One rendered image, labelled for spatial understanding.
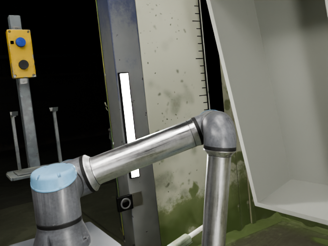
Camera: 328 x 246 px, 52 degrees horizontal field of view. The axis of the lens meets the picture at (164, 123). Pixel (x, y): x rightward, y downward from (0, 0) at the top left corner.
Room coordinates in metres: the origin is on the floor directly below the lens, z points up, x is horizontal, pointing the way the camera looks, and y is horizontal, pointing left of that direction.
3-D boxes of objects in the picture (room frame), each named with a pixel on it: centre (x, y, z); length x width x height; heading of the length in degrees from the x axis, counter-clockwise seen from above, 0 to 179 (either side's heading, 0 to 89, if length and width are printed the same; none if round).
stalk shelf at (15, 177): (1.81, 0.69, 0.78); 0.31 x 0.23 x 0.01; 122
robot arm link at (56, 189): (1.13, 0.39, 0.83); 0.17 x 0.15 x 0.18; 3
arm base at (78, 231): (1.12, 0.39, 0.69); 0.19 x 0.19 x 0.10
